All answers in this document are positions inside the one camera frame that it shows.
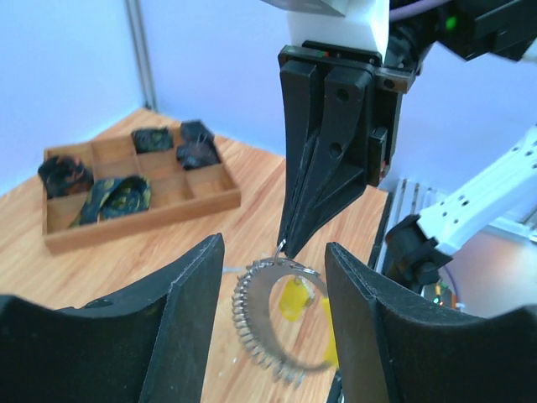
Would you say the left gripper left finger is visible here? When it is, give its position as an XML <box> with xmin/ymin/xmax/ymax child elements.
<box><xmin>1</xmin><ymin>234</ymin><xmax>225</xmax><ymax>402</ymax></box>

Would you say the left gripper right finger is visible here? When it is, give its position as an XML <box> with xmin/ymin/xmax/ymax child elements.
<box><xmin>325</xmin><ymin>243</ymin><xmax>536</xmax><ymax>402</ymax></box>

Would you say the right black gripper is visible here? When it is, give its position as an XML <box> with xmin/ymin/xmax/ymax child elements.
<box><xmin>278</xmin><ymin>41</ymin><xmax>420</xmax><ymax>254</ymax></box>

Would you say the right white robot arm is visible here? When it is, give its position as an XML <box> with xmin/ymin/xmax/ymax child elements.
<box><xmin>275</xmin><ymin>1</ymin><xmax>536</xmax><ymax>291</ymax></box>

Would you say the rolled dark tie right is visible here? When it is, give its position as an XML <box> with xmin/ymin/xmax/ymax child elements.
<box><xmin>176</xmin><ymin>120</ymin><xmax>221</xmax><ymax>170</ymax></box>

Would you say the rolled dark tie front-left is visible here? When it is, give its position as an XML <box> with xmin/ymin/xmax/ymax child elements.
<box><xmin>69</xmin><ymin>175</ymin><xmax>152</xmax><ymax>228</ymax></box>

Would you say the wooden compartment tray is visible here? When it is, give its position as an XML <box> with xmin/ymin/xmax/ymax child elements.
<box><xmin>38</xmin><ymin>120</ymin><xmax>241</xmax><ymax>254</ymax></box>

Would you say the rolled dark tie top-right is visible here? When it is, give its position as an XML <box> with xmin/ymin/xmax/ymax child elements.
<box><xmin>130</xmin><ymin>127</ymin><xmax>174</xmax><ymax>154</ymax></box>

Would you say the rolled dark tie top-left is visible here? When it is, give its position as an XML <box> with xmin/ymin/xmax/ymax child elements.
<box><xmin>38</xmin><ymin>154</ymin><xmax>94</xmax><ymax>199</ymax></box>

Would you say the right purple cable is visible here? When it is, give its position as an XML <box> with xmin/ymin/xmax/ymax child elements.
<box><xmin>388</xmin><ymin>0</ymin><xmax>450</xmax><ymax>22</ymax></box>

